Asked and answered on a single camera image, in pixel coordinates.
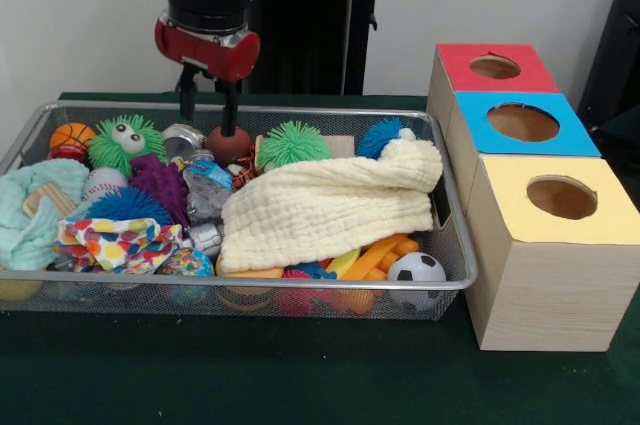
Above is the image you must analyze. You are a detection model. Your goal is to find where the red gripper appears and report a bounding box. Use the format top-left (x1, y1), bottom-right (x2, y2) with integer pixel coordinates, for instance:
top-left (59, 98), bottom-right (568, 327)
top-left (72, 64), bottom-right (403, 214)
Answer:
top-left (153, 17), bottom-right (261, 138)

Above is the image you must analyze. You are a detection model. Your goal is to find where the green puffer toy with eyes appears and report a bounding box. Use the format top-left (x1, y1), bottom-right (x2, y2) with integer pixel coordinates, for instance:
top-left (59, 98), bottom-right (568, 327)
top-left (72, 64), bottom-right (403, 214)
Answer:
top-left (256, 120), bottom-right (334, 174)
top-left (88, 114), bottom-right (166, 176)

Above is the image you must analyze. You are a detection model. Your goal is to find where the cream muslin cloth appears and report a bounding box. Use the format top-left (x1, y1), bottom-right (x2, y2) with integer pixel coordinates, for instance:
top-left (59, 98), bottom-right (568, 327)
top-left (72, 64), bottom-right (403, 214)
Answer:
top-left (219, 138), bottom-right (444, 274)

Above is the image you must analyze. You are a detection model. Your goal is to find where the mint green cloth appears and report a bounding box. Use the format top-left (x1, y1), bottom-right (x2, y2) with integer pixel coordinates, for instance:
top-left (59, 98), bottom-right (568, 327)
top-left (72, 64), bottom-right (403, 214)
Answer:
top-left (0, 158), bottom-right (91, 271)

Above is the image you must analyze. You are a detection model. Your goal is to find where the shallow metal mesh bin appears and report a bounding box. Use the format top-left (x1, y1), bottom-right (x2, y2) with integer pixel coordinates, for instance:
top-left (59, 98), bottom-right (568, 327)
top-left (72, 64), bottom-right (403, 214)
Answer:
top-left (0, 99), bottom-right (479, 322)

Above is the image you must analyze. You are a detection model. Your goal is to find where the wooden box with three holes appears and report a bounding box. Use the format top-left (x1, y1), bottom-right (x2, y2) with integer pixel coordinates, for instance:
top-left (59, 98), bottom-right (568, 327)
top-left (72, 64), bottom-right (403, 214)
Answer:
top-left (426, 42), bottom-right (640, 352)

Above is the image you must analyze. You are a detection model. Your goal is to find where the brown ball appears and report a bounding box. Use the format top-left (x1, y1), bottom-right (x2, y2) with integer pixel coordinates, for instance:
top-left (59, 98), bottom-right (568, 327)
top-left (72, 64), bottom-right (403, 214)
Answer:
top-left (204, 125), bottom-right (252, 166)

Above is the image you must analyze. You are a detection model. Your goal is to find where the purple spiky rubber toy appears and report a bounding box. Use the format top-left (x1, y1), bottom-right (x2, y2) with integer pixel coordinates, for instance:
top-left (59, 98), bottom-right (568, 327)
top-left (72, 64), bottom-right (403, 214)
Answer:
top-left (129, 153), bottom-right (191, 226)

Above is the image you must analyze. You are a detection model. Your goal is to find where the small blue puffer ball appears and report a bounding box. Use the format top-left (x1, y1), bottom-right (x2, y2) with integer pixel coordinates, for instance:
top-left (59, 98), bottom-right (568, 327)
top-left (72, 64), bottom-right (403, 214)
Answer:
top-left (87, 187), bottom-right (174, 226)

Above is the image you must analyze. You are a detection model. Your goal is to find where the small orange basketball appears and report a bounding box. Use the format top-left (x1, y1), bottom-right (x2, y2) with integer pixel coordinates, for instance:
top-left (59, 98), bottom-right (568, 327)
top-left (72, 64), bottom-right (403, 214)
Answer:
top-left (49, 122), bottom-right (98, 152)

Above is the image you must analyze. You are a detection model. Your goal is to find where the white polka dot cloth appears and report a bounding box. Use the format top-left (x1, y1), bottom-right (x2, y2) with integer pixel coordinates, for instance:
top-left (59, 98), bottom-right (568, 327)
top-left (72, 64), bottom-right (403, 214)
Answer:
top-left (53, 217), bottom-right (184, 275)

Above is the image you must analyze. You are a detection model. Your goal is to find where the large blue puffer ball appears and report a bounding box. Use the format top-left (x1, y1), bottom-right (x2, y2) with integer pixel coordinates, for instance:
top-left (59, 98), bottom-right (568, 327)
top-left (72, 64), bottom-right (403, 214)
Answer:
top-left (357, 117), bottom-right (417, 161)

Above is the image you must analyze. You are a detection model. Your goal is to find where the small soccer ball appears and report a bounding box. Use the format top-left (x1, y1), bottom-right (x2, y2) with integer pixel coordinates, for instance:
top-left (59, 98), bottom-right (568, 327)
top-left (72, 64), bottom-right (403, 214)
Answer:
top-left (386, 252), bottom-right (447, 286)

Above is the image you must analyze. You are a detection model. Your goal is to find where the dark green table cloth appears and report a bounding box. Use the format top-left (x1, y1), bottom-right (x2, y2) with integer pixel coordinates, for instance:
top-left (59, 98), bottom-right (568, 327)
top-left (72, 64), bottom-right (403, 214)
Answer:
top-left (0, 90), bottom-right (640, 425)
top-left (588, 103), bottom-right (640, 146)

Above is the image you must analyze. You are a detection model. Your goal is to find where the black upright panel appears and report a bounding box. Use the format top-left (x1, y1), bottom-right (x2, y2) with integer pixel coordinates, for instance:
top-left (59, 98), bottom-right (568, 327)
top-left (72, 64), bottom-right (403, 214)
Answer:
top-left (577, 0), bottom-right (640, 131)

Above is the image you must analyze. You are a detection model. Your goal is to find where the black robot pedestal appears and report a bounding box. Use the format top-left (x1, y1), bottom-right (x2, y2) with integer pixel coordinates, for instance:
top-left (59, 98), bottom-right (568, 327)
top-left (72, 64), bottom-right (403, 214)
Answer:
top-left (247, 0), bottom-right (404, 96)

